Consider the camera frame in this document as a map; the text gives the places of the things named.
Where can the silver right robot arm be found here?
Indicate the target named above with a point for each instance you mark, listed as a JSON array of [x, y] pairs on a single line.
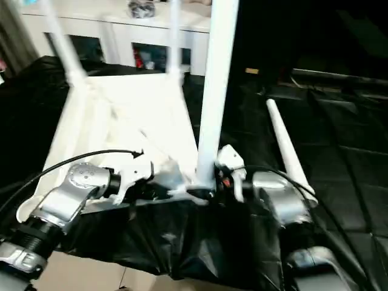
[[285, 197]]

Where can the grey curtain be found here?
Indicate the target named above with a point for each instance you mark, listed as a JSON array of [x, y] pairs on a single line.
[[18, 36]]

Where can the white plastic table leg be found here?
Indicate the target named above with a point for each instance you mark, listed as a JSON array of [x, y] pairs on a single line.
[[66, 45], [286, 136], [174, 45], [216, 75]]

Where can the white plastic table top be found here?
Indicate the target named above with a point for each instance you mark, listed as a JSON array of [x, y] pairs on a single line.
[[136, 106]]

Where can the dark glittery ornament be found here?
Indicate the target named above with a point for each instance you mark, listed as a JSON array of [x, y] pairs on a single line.
[[141, 8]]

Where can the small tan label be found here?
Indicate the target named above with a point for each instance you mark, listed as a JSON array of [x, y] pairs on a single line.
[[252, 71]]

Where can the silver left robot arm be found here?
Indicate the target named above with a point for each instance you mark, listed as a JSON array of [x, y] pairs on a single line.
[[69, 191]]

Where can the white sideboard cabinet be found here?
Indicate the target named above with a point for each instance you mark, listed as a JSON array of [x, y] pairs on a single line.
[[121, 27]]

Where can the black flat board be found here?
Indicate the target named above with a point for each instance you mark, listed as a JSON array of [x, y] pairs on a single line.
[[342, 75]]

